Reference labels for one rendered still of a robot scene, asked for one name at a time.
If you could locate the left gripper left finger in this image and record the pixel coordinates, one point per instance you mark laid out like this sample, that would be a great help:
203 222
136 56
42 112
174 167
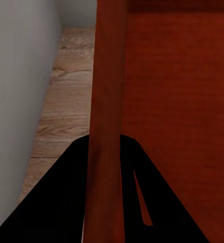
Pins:
53 211

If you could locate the storage box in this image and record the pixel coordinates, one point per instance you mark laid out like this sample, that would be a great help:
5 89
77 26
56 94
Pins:
158 77

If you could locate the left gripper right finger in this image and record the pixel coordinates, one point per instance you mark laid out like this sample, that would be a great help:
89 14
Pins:
171 221

